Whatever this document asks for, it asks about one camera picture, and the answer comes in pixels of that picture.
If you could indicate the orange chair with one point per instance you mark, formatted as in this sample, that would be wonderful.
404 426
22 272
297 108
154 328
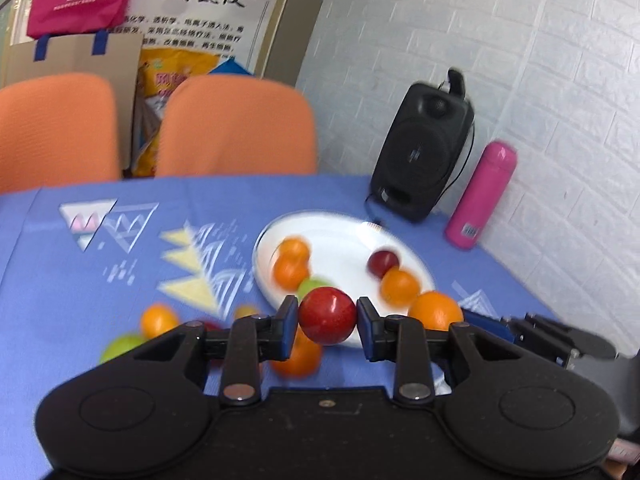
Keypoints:
235 130
55 130

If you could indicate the small red plum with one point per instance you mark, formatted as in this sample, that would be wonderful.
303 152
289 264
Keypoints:
327 316

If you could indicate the magenta tote bag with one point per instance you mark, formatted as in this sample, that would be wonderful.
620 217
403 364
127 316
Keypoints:
80 0

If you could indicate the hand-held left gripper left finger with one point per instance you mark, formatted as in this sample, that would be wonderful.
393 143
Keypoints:
287 327

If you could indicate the blue printed tablecloth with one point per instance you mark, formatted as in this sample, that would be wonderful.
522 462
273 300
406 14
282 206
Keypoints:
50 285

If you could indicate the white plate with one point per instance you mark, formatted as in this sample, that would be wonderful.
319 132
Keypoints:
345 245

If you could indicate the wall poster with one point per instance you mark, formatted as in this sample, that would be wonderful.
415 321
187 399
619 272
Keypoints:
210 15

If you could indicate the orange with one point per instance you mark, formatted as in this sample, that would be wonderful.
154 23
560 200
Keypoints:
399 287
290 275
292 250
159 321
305 360
435 310

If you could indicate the dark red plum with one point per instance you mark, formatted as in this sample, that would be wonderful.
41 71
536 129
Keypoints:
382 261
211 326

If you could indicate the small yellow plum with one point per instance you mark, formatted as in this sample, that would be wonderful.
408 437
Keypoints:
245 311

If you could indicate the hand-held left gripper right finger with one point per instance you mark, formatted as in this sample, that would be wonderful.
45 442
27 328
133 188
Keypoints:
365 330

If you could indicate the yellow plastic bag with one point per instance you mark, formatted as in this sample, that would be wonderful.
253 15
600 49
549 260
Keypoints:
175 65

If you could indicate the black speaker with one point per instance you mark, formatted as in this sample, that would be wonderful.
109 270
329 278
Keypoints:
420 155

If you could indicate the cardboard box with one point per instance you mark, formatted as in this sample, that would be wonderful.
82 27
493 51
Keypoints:
75 55

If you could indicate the green apple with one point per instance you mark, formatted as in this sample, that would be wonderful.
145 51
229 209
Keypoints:
312 285
122 347

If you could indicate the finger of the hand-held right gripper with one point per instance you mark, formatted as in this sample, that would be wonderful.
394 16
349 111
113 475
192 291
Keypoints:
540 337

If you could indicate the pink bottle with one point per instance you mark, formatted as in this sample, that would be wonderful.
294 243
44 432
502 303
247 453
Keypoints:
482 195

